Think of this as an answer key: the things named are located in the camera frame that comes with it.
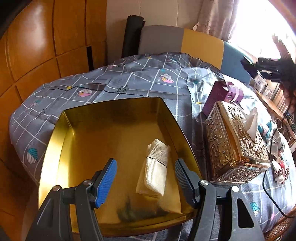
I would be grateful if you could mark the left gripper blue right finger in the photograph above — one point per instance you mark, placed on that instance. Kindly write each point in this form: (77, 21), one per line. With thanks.
(188, 181)

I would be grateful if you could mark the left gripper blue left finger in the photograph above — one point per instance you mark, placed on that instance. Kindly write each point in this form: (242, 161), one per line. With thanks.
(102, 184)

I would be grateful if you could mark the cream towel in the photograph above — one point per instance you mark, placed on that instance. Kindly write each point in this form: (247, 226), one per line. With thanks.
(153, 175)

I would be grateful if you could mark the wooden side desk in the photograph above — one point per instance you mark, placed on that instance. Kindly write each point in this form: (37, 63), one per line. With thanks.
(272, 98)

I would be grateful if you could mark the ornate gold tissue box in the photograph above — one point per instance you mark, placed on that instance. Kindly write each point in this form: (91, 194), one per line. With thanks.
(235, 157)

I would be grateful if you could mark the grey yellow blue headboard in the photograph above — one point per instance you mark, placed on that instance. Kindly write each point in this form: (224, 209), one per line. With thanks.
(160, 39)

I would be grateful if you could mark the gold metal tray box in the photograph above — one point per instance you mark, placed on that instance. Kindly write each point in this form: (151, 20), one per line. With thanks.
(86, 137)

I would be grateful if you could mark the purple cardboard box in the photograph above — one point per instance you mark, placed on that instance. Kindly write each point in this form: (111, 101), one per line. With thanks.
(222, 91)

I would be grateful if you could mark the pink floral curtain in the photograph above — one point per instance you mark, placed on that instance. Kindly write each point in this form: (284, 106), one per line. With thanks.
(217, 18)

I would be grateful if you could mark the grey grid patterned quilt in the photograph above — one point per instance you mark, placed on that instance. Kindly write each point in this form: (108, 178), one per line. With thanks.
(184, 84)

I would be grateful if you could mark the black rolled mat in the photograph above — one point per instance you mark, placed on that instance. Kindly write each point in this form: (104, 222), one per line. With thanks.
(133, 28)

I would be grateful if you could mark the wooden wardrobe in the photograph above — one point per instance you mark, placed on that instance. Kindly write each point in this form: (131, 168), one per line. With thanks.
(44, 40)

